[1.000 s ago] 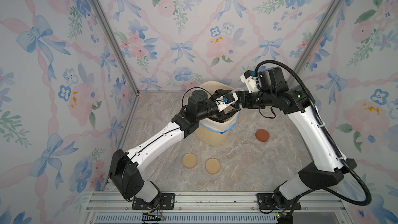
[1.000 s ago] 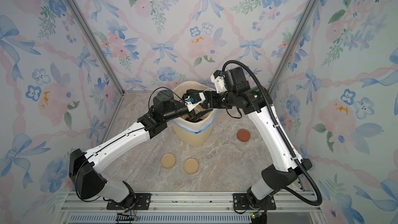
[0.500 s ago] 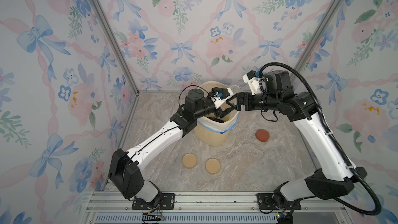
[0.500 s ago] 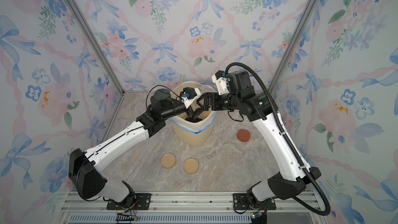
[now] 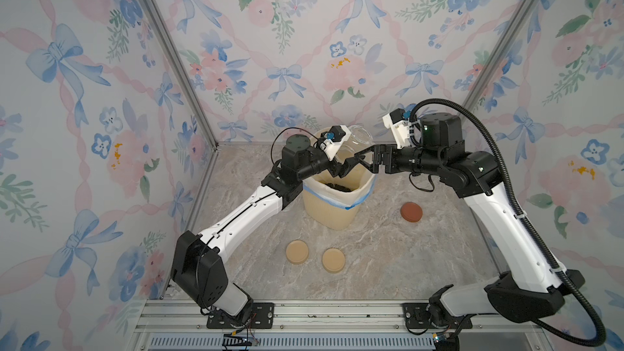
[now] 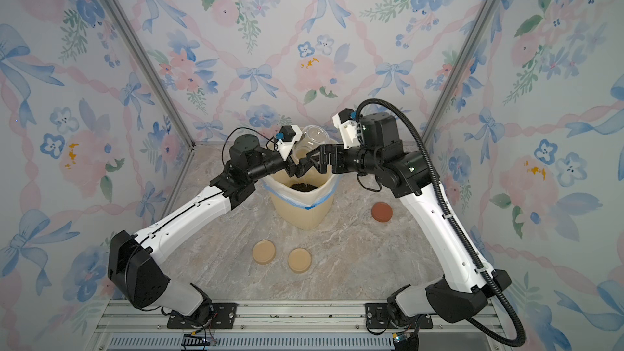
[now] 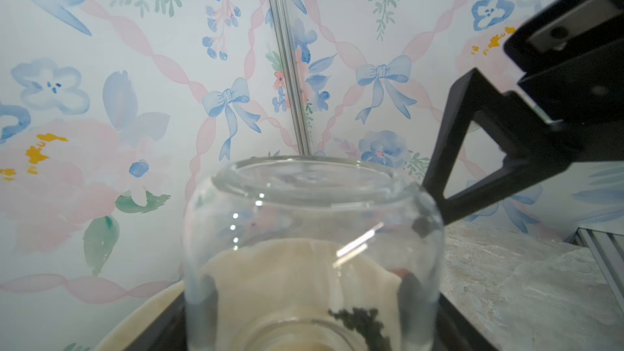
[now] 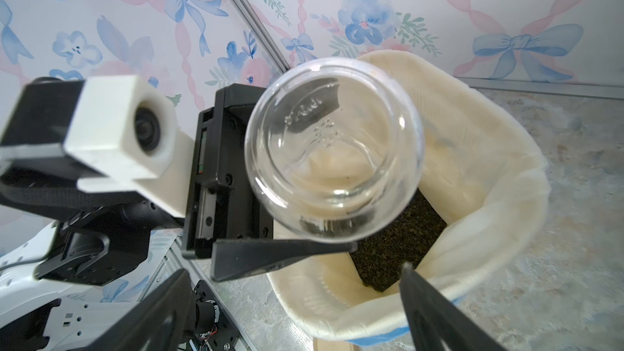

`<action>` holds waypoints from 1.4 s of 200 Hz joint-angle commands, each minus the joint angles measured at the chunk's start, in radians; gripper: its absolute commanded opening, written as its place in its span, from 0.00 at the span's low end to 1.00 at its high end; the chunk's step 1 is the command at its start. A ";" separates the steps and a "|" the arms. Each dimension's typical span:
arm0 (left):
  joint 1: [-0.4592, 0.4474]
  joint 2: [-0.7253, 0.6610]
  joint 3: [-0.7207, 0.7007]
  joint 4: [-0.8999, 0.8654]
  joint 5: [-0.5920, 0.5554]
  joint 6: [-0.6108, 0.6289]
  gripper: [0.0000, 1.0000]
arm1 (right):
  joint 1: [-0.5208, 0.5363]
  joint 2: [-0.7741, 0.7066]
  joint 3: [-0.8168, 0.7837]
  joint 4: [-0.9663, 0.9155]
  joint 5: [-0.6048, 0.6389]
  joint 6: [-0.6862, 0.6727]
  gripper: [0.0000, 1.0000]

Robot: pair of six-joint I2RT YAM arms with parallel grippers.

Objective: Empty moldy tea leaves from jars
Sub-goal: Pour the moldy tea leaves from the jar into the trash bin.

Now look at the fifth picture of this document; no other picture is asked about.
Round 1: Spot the red jar lid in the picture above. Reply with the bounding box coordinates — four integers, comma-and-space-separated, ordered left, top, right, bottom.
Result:
400, 201, 423, 223

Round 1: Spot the translucent bin liner blue band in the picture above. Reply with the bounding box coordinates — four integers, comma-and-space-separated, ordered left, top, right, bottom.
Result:
302, 125, 376, 211

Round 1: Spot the aluminium mounting rail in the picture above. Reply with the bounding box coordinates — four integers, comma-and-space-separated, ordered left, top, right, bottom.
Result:
128, 299, 552, 351

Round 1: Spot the tan jar lid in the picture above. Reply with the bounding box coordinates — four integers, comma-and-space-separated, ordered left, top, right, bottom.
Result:
285, 240, 310, 265

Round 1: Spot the glass jar light wood lid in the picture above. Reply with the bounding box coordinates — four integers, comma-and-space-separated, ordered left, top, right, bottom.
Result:
344, 125, 374, 153

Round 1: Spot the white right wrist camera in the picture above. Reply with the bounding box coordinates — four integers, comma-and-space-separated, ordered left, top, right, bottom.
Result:
382, 108, 419, 149

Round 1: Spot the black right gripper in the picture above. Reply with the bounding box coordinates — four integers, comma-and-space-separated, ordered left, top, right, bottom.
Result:
355, 142, 444, 178

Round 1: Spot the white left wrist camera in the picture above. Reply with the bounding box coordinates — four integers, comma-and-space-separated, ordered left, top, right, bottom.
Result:
315, 125, 351, 161

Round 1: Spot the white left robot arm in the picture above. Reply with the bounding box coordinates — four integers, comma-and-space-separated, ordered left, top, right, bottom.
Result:
171, 125, 358, 327

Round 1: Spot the cream ribbed trash bin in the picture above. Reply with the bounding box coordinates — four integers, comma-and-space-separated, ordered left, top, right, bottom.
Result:
302, 181, 375, 231

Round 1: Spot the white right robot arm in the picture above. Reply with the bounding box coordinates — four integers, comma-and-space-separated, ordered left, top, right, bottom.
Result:
355, 109, 570, 324

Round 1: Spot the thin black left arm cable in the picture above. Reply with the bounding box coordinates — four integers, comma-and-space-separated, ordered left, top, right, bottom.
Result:
270, 127, 323, 167

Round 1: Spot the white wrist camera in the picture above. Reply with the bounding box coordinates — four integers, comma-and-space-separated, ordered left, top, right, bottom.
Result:
382, 108, 419, 149
315, 125, 351, 161

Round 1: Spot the black corrugated cable conduit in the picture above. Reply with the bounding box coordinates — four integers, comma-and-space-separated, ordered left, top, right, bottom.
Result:
408, 98, 608, 347

